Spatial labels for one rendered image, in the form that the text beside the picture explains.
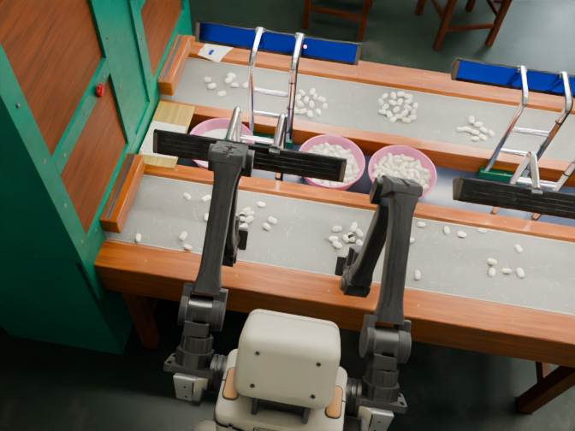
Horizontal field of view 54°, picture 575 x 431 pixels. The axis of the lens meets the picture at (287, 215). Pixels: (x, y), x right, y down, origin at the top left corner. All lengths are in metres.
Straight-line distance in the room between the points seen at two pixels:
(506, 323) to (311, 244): 0.70
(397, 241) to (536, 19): 3.47
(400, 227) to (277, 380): 0.45
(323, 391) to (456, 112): 1.66
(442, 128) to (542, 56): 1.94
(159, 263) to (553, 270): 1.38
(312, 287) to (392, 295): 0.63
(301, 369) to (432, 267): 1.00
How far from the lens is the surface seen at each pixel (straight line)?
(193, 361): 1.32
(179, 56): 2.49
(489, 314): 2.03
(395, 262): 1.33
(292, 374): 1.18
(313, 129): 2.33
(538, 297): 2.16
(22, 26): 1.47
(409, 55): 3.99
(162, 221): 2.09
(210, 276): 1.32
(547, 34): 4.54
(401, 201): 1.35
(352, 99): 2.51
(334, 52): 2.19
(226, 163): 1.31
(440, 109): 2.57
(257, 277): 1.92
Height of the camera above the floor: 2.47
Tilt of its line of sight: 56 degrees down
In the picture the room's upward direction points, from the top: 6 degrees clockwise
